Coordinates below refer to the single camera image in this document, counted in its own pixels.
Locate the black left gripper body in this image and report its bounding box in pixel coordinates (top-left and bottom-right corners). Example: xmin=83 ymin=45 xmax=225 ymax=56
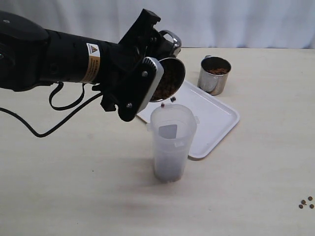
xmin=92 ymin=9 xmax=160 ymax=122

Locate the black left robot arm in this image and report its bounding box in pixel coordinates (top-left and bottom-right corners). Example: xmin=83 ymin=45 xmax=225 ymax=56
xmin=0 ymin=9 xmax=181 ymax=122

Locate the clear plastic tall container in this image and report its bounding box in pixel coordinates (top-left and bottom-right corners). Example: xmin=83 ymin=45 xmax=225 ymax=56
xmin=147 ymin=104 xmax=198 ymax=183

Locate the white curtain backdrop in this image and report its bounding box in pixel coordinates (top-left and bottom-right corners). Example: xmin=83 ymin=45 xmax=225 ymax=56
xmin=0 ymin=0 xmax=315 ymax=49

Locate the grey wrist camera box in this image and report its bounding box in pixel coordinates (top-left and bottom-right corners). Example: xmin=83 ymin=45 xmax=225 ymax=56
xmin=140 ymin=57 xmax=164 ymax=111

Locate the steel mug far right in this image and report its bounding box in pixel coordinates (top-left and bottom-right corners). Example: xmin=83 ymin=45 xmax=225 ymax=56
xmin=197 ymin=55 xmax=232 ymax=96

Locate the white plastic tray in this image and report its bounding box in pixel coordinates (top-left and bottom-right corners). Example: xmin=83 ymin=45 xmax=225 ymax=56
xmin=138 ymin=81 xmax=239 ymax=160

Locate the black camera cable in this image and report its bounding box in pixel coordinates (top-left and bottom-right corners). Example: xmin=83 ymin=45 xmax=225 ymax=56
xmin=0 ymin=82 xmax=103 ymax=138

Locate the steel mug with kibble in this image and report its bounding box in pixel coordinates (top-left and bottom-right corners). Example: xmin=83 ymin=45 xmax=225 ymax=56
xmin=151 ymin=36 xmax=186 ymax=102

